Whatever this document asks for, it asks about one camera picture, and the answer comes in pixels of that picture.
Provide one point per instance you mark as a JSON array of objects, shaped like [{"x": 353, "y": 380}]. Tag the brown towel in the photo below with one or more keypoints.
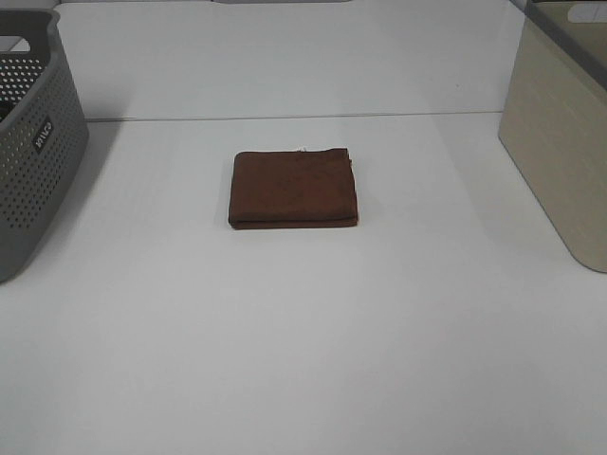
[{"x": 294, "y": 189}]

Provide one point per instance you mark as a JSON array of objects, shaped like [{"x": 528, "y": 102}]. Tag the grey perforated plastic basket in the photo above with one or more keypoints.
[{"x": 43, "y": 133}]

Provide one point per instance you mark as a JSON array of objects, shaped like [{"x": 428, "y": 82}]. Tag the beige storage bin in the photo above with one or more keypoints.
[{"x": 554, "y": 121}]

